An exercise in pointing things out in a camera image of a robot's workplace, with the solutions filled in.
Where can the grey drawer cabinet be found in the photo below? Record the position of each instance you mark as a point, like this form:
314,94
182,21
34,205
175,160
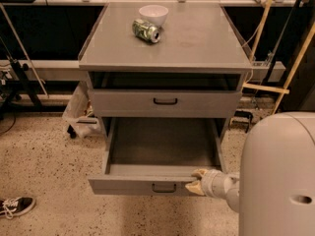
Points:
196,38

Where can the wooden easel frame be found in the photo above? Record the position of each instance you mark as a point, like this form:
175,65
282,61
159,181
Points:
284,42

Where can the grey top drawer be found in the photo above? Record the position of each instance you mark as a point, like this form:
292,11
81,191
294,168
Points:
174,95

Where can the black tripod stand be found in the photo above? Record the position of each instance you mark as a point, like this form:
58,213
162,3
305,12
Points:
17,68

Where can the white thin rod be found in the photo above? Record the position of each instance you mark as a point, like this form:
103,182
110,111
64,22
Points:
39,79

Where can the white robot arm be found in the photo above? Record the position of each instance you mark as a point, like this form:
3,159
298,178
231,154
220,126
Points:
274,191

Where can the white bowl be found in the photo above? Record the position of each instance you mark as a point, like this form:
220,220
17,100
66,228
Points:
156,14

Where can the black white sneaker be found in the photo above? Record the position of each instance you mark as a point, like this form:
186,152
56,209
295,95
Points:
14,207

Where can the grey drawer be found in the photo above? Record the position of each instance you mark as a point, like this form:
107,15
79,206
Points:
174,95
156,156

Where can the black floor clamp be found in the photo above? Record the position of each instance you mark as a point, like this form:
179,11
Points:
240,114

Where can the green crushed soda can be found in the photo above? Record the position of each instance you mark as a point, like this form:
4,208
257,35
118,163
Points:
145,30

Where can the clear plastic bag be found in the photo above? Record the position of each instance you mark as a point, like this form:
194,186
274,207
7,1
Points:
79,113

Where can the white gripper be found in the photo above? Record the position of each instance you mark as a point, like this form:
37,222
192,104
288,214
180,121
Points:
208,182

